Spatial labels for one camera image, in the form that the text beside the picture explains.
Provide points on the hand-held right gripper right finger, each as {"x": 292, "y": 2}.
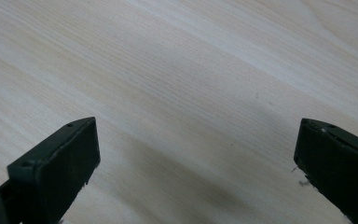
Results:
{"x": 338, "y": 165}

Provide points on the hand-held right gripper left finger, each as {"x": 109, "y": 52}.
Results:
{"x": 59, "y": 165}

